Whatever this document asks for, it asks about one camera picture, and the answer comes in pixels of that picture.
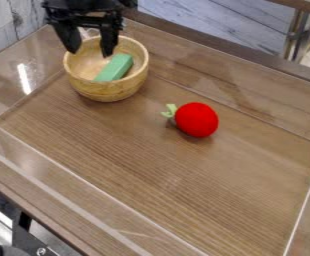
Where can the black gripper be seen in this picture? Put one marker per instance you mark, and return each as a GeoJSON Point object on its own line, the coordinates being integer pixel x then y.
{"type": "Point", "coordinates": [69, 14]}

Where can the red plush fruit green stem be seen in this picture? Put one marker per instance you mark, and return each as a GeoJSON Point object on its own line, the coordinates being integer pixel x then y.
{"type": "Point", "coordinates": [194, 118]}

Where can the wooden bowl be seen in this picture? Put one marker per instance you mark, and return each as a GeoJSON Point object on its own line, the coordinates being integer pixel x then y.
{"type": "Point", "coordinates": [87, 62]}

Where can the green rectangular block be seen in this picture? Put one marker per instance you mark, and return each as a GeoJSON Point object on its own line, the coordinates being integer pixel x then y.
{"type": "Point", "coordinates": [115, 69]}

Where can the clear acrylic tray walls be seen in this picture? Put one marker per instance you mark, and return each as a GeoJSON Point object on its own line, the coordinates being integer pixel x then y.
{"type": "Point", "coordinates": [118, 181]}

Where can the metal table leg background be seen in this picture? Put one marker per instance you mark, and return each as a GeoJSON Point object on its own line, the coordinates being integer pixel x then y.
{"type": "Point", "coordinates": [297, 44]}

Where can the black metal table frame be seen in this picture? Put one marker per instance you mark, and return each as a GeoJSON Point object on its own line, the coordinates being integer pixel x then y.
{"type": "Point", "coordinates": [25, 240]}

